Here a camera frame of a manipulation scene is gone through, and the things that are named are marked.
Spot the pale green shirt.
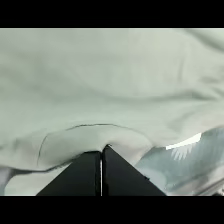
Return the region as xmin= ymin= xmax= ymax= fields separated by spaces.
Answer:
xmin=0 ymin=28 xmax=224 ymax=197

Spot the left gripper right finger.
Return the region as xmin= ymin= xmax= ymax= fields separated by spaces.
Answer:
xmin=101 ymin=144 xmax=167 ymax=197

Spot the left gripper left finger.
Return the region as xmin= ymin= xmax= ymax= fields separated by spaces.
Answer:
xmin=35 ymin=150 xmax=102 ymax=197

